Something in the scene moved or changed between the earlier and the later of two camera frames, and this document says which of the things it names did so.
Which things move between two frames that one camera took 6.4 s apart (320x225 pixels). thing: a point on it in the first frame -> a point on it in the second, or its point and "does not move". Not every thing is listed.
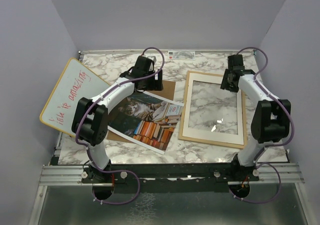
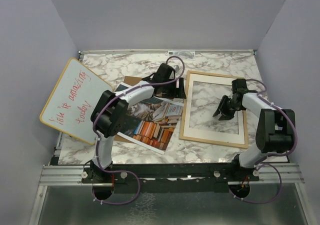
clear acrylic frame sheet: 213,108 does not move
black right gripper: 225,84 -> 227,115
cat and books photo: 147,119 does not move
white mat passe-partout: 217,137 does not move
